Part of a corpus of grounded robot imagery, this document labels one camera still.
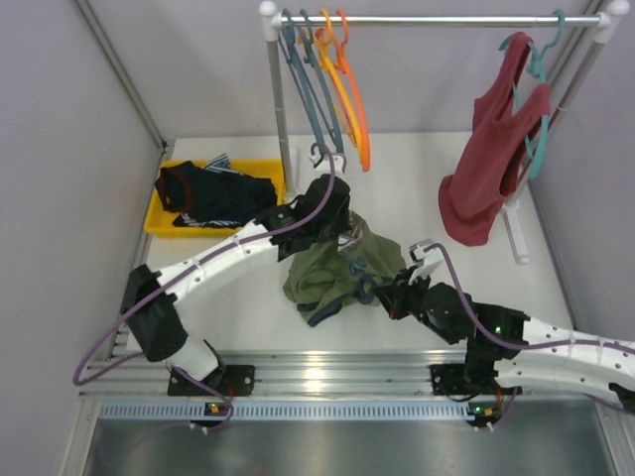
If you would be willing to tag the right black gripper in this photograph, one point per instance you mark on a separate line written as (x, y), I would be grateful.
(394, 296)

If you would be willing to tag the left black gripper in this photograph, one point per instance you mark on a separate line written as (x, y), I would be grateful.
(339, 224)

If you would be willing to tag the green tank top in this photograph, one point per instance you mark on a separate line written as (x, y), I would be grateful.
(335, 274)

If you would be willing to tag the orange plastic hanger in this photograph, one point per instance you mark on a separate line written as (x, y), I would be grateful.
(356, 116)

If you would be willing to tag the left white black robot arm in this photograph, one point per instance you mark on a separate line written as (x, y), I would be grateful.
(155, 302)

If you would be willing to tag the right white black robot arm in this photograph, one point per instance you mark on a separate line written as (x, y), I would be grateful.
(508, 348)

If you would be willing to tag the red tank top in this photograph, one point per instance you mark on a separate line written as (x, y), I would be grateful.
(487, 172)

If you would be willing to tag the dark teal hanger left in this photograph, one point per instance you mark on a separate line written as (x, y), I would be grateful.
(287, 42)

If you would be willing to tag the dark teal hanger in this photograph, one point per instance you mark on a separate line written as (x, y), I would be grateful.
(287, 42)
(325, 107)

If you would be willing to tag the dark teal hanger right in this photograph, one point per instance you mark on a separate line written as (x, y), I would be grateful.
(325, 107)

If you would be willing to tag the yellow-orange plastic hanger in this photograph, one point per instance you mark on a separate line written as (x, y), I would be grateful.
(325, 37)

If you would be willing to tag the dark navy garment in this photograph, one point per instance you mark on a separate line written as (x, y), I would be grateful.
(248, 195)

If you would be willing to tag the striped blue white garment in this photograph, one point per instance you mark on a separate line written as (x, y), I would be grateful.
(220, 163)

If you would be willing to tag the yellow plastic bin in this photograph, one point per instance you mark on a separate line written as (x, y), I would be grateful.
(159, 222)

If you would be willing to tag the white metal clothes rack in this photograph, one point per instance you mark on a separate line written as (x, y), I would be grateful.
(604, 23)

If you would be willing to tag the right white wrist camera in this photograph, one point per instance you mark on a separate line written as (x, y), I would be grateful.
(426, 258)

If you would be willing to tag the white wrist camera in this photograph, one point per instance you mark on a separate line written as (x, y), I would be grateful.
(426, 258)
(324, 161)

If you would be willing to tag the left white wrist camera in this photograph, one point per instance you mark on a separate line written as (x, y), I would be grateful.
(324, 161)

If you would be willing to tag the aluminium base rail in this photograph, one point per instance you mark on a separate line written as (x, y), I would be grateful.
(297, 374)

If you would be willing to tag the perforated cable tray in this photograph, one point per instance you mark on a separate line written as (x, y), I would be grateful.
(296, 410)

